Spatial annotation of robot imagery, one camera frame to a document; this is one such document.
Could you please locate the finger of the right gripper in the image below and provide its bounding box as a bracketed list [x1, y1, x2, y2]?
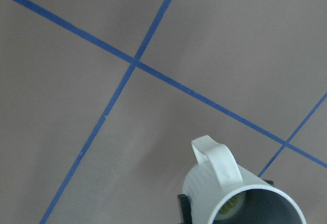
[177, 194, 192, 224]
[264, 180, 274, 186]

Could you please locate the white mug with handle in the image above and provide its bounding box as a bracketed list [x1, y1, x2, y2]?
[182, 135, 306, 223]

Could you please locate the lemon slice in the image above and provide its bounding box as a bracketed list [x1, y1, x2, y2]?
[215, 192, 246, 221]

